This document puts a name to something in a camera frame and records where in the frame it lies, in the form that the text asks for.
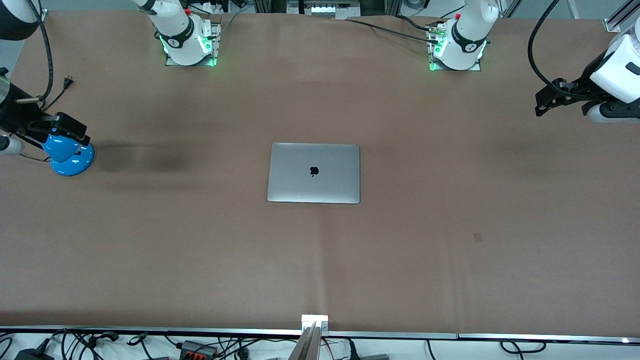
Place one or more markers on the silver grey laptop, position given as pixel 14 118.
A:
pixel 313 175

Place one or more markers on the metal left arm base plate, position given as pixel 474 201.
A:
pixel 431 55

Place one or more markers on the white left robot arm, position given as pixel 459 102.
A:
pixel 467 35

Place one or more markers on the black orange connector box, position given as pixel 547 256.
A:
pixel 197 348

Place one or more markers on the silver table edge rail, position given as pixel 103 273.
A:
pixel 400 334

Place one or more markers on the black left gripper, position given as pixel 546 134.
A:
pixel 581 87

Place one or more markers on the white power strip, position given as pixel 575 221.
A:
pixel 211 7

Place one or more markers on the dark aluminium frame post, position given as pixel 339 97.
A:
pixel 270 6

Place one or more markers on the aluminium camera mount post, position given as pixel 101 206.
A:
pixel 307 345

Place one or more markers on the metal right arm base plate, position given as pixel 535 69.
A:
pixel 216 35

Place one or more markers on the slim aluminium frame profile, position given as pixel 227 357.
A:
pixel 510 7

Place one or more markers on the aluminium corner profile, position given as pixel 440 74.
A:
pixel 43 16
pixel 620 17

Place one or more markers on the black power adapter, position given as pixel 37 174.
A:
pixel 32 355

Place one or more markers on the brown table mat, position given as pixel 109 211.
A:
pixel 450 275

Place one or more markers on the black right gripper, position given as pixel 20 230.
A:
pixel 16 115

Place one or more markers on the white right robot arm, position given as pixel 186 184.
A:
pixel 175 30

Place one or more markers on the grey socket box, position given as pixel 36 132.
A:
pixel 322 9

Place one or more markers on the white post bracket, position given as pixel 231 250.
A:
pixel 322 320

